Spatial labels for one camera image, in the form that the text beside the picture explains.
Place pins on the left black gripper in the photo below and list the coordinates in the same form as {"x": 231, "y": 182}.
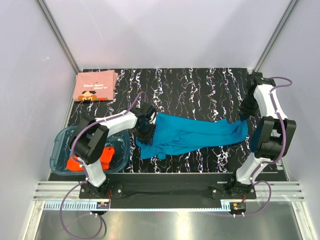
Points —
{"x": 145, "y": 132}

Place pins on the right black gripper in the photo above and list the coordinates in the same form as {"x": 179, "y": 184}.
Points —
{"x": 245, "y": 115}

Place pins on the blue t-shirt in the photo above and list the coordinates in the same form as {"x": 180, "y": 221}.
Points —
{"x": 177, "y": 135}

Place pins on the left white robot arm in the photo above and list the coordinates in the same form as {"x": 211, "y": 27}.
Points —
{"x": 88, "y": 141}

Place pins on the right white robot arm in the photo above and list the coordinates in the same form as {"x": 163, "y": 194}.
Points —
{"x": 273, "y": 134}

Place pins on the pink folded t-shirt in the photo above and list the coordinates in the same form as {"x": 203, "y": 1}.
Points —
{"x": 95, "y": 86}

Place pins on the orange t-shirt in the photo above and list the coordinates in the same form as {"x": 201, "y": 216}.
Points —
{"x": 105, "y": 160}

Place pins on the left connector box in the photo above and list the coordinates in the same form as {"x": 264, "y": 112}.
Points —
{"x": 103, "y": 205}

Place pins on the connector box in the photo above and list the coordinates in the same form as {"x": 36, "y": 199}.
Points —
{"x": 238, "y": 206}
{"x": 103, "y": 205}

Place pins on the clear blue plastic bin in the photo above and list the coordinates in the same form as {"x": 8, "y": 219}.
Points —
{"x": 58, "y": 161}

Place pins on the right connector box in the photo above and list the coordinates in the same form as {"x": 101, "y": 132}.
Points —
{"x": 238, "y": 206}

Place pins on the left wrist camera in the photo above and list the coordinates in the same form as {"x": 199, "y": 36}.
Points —
{"x": 152, "y": 118}

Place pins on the front aluminium rail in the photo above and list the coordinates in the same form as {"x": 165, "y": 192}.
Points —
{"x": 275, "y": 191}

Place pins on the right aluminium frame post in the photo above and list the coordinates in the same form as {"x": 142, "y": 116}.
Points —
{"x": 276, "y": 33}

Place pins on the aluminium frame post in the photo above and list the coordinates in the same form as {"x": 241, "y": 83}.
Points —
{"x": 58, "y": 35}
{"x": 276, "y": 33}

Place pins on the left aluminium frame post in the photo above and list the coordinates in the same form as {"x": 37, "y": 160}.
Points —
{"x": 58, "y": 35}

